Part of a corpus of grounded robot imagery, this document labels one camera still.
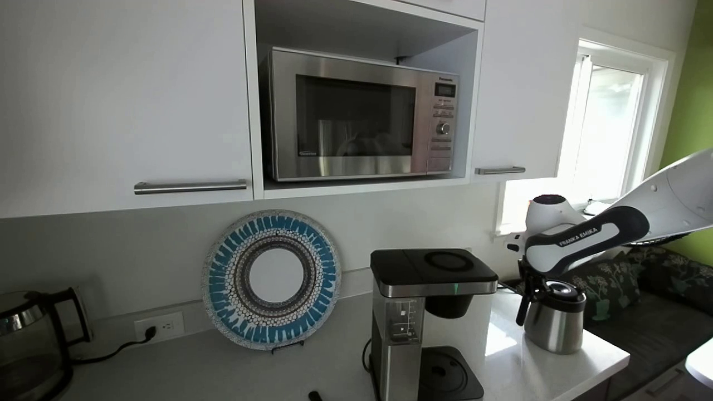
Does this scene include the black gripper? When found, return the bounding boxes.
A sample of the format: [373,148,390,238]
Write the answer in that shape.
[518,256,549,326]

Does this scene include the silver thermal coffee jar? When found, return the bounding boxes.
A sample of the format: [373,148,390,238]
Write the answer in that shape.
[525,280,586,355]

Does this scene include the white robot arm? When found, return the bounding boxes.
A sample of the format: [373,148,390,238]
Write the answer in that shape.
[518,149,713,326]

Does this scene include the silver black coffee maker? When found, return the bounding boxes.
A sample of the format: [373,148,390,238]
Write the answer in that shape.
[368,250,498,401]

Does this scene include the dark patterned sofa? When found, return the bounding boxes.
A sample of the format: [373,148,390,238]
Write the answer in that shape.
[569,247,713,401]

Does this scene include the white framed window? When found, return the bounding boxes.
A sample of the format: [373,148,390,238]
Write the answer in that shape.
[496,31,677,235]

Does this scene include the white right cabinet door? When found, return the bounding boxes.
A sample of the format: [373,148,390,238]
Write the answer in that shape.
[472,0,583,179]

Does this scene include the white cabinet door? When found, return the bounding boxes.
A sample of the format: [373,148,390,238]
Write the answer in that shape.
[0,0,252,218]
[472,0,583,179]

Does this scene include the stainless steel microwave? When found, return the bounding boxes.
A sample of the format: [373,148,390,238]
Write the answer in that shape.
[268,46,458,183]

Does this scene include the blue white decorative plate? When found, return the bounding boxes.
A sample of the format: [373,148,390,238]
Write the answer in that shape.
[204,212,341,352]

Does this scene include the white left cabinet door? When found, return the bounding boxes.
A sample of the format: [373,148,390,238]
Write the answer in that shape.
[0,0,252,218]

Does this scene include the glass electric kettle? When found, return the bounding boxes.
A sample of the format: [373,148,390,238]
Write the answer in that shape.
[0,288,89,401]

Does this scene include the silver right cabinet handle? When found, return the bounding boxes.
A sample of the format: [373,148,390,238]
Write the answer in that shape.
[476,166,526,177]

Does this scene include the silver cabinet handle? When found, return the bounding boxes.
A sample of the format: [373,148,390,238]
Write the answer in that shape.
[135,181,251,197]
[476,166,526,177]

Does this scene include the silver left cabinet handle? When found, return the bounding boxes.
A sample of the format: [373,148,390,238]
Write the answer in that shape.
[135,181,251,197]

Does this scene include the white wall outlet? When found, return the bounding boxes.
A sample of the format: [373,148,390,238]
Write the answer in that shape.
[135,313,186,342]

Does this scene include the black power cord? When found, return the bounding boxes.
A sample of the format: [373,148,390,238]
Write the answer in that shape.
[69,324,160,367]

